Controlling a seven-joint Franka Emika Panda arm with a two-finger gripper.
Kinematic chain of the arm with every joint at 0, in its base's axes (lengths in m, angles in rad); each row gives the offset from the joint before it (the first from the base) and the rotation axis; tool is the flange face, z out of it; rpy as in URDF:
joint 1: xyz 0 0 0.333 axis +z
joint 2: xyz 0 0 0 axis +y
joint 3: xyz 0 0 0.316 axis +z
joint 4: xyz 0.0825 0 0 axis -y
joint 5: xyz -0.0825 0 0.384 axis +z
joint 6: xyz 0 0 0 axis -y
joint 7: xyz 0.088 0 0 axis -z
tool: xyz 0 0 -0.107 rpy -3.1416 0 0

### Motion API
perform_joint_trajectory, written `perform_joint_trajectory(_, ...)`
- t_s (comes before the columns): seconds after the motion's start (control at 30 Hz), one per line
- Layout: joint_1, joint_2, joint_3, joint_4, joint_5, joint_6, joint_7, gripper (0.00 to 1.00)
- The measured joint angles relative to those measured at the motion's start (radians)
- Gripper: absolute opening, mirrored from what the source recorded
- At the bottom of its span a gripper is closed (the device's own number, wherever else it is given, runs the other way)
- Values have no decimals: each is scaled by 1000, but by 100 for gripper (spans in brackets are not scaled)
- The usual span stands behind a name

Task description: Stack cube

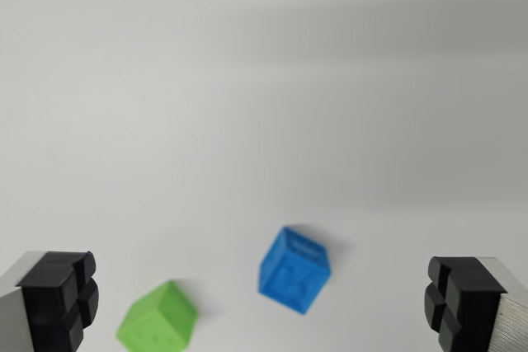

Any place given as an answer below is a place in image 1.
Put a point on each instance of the green soft toy cube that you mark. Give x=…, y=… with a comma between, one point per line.
x=158, y=319

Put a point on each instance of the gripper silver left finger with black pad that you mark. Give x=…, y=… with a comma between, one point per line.
x=49, y=302

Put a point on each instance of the blue soft toy cube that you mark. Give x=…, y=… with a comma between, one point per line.
x=293, y=273

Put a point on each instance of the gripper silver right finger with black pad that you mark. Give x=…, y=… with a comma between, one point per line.
x=474, y=306

